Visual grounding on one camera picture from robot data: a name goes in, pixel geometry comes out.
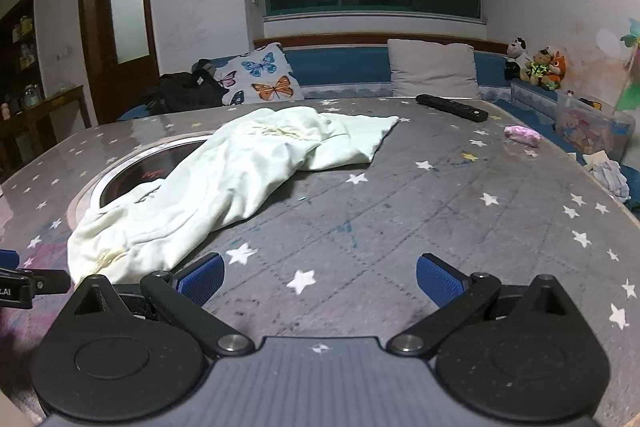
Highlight brown plush bear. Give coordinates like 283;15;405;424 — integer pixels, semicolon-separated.
520;48;554;86

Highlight black remote control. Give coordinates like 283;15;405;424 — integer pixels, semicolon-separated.
416;93;489;124

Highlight round built-in hotplate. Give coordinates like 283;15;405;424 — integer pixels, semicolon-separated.
67;132;218;234

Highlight clear plastic toy box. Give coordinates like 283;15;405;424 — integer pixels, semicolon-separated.
554;91;636;162

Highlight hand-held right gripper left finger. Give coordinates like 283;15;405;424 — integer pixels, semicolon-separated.
65;252;254;358

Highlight plain grey pillow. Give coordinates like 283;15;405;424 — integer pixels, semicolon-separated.
387;38;481;100

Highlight black bag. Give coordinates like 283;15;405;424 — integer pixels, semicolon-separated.
142;59;231;114

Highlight pink fluffy earmuffs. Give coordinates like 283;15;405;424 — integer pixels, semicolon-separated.
504;124;542;148

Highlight blue cushioned corner sofa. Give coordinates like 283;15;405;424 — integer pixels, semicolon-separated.
117;32;640;212

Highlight blue striped garment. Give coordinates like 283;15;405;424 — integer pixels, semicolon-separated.
590;157;632;204

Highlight wooden desk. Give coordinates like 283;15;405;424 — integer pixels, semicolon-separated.
0;84;94;180

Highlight pale green garment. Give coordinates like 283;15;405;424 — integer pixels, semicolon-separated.
67;106;401;286

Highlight colourful paper pinwheel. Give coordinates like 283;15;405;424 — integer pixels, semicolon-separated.
595;19;640;114

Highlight brown wooden glass-panel door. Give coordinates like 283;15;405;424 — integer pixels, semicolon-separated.
77;0;161;126

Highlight black and white plush toy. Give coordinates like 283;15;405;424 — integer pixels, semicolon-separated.
504;37;534;82

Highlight orange plush fox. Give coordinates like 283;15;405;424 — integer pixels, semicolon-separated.
542;52;569;90

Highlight dark wooden shelf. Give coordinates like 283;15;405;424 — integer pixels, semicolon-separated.
0;0;42;120

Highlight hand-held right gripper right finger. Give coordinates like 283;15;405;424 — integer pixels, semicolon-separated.
387;252;576;357

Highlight butterfly print pillow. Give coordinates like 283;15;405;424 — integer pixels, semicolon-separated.
212;43;306;106

